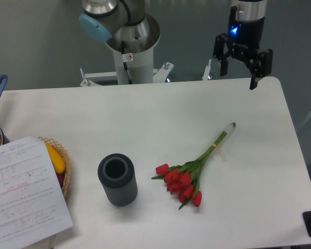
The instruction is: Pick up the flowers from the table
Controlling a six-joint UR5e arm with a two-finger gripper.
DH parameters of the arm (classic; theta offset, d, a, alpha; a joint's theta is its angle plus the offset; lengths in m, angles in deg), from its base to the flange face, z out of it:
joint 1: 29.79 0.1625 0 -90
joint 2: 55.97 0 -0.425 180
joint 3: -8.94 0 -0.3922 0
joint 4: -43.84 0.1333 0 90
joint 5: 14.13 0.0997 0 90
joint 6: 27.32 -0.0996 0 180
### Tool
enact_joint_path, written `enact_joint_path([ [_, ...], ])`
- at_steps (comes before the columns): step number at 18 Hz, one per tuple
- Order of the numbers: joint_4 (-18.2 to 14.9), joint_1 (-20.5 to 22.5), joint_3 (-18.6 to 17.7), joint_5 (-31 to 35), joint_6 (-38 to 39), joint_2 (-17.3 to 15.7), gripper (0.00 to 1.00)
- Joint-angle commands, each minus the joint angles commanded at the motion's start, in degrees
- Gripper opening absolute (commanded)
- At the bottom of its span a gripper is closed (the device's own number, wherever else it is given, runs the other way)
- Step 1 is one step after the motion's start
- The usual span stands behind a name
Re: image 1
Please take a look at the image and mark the printed paper sheet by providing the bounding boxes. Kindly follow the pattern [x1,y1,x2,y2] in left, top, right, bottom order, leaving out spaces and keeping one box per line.
[0,137,73,248]

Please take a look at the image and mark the yellow fruit in basket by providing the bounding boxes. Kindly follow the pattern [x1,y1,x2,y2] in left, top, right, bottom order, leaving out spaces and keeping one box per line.
[45,143,66,174]

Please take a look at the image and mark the woven wicker basket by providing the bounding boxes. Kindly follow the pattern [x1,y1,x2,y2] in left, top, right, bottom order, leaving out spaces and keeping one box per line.
[39,136,72,198]

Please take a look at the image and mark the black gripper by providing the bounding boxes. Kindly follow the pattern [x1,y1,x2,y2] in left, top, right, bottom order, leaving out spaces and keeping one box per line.
[213,1,273,90]

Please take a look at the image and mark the red tulip bouquet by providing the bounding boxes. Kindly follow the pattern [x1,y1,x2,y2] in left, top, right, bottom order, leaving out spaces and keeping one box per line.
[151,122,236,210]

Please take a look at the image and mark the dark grey ribbed vase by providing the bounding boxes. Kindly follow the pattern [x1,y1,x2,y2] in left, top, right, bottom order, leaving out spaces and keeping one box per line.
[97,153,138,206]

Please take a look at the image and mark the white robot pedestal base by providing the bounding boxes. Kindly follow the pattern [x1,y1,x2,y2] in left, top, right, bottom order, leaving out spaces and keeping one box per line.
[79,43,213,87]

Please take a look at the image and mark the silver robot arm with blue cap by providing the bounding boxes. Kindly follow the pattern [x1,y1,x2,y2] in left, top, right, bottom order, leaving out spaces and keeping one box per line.
[79,1,273,89]

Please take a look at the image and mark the red fruit in basket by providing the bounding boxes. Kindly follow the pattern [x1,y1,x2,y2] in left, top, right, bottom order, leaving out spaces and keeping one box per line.
[56,172,65,188]

